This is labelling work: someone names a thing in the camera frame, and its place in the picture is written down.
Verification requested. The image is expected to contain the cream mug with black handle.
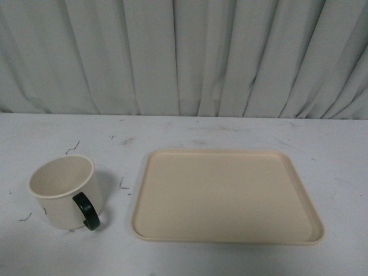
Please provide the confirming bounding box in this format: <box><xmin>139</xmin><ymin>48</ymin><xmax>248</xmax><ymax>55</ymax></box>
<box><xmin>28</xmin><ymin>155</ymin><xmax>104</xmax><ymax>231</ymax></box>

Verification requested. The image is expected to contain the beige rectangular plastic tray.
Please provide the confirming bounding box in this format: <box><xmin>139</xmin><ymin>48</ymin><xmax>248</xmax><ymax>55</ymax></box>
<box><xmin>131</xmin><ymin>149</ymin><xmax>325</xmax><ymax>246</ymax></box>

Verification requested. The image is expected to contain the grey-white pleated curtain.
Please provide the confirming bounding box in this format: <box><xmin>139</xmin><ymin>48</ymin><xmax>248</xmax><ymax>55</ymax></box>
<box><xmin>1</xmin><ymin>1</ymin><xmax>367</xmax><ymax>120</ymax></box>

